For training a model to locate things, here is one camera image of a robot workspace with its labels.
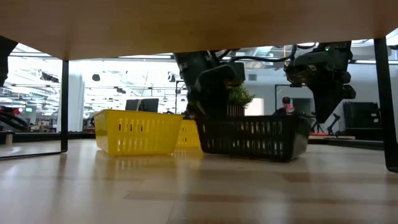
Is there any black plastic basket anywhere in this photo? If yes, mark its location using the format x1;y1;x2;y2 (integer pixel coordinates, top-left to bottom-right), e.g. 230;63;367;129
195;114;313;163

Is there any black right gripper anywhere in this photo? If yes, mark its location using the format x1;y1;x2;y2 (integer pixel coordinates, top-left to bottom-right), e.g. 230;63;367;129
285;40;358;124

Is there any black metal gantry frame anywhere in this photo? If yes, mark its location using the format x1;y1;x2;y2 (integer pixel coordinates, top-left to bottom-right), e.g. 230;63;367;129
274;83;312;116
175;79;188;113

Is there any wooden shelf with black legs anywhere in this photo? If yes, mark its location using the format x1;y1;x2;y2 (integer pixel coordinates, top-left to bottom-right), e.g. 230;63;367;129
0;0;398;174

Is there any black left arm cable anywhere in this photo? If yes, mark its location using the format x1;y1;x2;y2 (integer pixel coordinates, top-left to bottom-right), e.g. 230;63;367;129
214;49;241;62

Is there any white standing panel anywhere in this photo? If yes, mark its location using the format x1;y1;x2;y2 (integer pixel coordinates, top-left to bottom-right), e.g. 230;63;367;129
244;98;266;117

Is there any green plant in ribbed pot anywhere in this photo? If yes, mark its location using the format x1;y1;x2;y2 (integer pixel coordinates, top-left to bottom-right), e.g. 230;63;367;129
226;83;256;118

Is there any dark machine with red light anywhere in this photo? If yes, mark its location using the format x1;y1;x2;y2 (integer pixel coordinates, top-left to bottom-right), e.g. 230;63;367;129
0;105;29;132

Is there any person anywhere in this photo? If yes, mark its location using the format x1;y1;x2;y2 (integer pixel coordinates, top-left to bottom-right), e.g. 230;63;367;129
272;96;296;116

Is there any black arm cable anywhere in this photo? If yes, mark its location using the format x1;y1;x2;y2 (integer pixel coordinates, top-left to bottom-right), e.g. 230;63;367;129
229;45;299;63
214;49;241;62

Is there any black stacked furniture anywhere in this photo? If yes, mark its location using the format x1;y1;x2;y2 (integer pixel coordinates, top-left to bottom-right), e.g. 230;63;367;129
343;101;384;141

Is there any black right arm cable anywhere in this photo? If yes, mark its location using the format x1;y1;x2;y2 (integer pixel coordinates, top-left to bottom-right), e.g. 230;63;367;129
229;45;299;63

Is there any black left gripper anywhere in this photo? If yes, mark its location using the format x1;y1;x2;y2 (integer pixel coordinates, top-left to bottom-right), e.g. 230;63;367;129
173;50;247;121

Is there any black computer monitor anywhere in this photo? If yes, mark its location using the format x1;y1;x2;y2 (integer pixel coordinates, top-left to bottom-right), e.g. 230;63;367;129
140;98;160;113
125;98;141;112

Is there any yellow plastic basket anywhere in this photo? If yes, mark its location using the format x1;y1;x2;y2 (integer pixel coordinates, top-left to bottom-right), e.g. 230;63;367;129
175;119;202;151
92;109;185;157

